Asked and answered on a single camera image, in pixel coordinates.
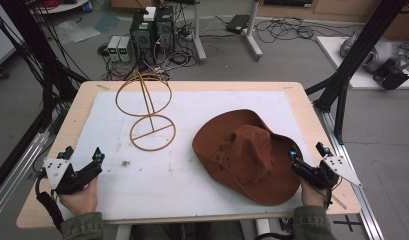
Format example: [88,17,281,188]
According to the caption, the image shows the aluminium rail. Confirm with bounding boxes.
[314,105,386,240]
[0,129,52,223]

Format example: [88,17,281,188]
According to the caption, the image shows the round white table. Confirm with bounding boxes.
[29,0,90,15]

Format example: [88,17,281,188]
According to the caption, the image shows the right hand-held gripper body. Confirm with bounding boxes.
[292,155,363,191]

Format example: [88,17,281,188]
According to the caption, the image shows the tangle of black floor cables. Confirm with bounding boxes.
[253,16,355,45]

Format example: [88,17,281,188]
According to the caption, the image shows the white box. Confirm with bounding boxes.
[143,6,158,22]

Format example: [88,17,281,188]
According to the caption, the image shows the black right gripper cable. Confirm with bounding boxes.
[324,186,334,210]

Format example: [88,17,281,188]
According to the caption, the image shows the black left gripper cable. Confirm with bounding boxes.
[34,171,65,232]

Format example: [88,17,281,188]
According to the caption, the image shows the wooden wire hat stand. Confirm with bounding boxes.
[114,68,177,153]

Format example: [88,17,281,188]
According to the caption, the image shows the white metal table frame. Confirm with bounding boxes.
[191,0,264,65]

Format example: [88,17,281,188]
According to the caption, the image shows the black computer tower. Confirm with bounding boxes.
[129,9,157,65]
[154,5,177,56]

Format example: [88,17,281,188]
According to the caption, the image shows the grey power supply unit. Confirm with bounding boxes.
[106,35,122,62]
[117,35,132,63]

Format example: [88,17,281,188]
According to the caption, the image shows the white floor board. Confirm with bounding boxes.
[316,35,409,91]

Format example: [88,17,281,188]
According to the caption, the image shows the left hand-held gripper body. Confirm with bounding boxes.
[42,157,103,196]

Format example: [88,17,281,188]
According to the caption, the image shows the black metal frame post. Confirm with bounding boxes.
[0,0,90,198]
[304,0,409,146]

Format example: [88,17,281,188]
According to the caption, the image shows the black flat device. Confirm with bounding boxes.
[225,13,252,35]

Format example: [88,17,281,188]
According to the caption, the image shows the grey robot head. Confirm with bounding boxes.
[339,30,409,91]

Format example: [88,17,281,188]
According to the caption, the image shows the person's left hand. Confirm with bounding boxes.
[58,176,99,216]

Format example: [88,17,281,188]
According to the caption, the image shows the brown cowboy hat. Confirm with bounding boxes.
[191,108,305,207]

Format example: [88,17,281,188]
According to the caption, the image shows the person's right hand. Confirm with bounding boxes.
[300,181,328,210]

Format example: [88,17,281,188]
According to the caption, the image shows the white table mat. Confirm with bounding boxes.
[57,90,314,222]

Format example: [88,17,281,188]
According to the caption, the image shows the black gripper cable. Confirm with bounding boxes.
[324,186,334,210]
[34,171,65,232]

